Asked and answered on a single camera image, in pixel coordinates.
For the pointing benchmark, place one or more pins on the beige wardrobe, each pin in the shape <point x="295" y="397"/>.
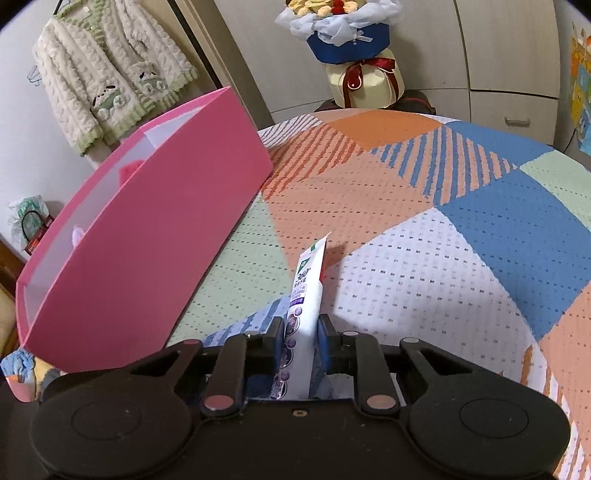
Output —
<point x="485" y="55"/>

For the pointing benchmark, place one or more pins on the cream round box with ribbon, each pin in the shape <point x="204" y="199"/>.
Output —
<point x="369" y="85"/>

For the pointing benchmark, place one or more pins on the patchwork tablecloth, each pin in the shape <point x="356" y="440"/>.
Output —
<point x="438" y="230"/>

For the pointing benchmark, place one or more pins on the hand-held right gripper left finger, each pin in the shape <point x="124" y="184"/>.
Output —
<point x="275" y="341"/>

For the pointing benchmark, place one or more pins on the colourful gift bag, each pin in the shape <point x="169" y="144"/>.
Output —
<point x="581" y="92"/>

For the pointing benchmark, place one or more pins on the yellow flower bouquet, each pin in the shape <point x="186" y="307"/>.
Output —
<point x="341" y="32"/>

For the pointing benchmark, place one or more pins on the pink cardboard box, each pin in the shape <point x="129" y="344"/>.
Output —
<point x="152" y="240"/>

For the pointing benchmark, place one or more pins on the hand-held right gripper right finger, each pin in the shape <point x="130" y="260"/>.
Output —
<point x="325" y="344"/>

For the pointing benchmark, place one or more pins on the cream fluffy cardigan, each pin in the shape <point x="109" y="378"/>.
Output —
<point x="106" y="60"/>

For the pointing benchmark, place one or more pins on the white toothpaste tube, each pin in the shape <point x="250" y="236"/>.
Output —
<point x="304" y="295"/>

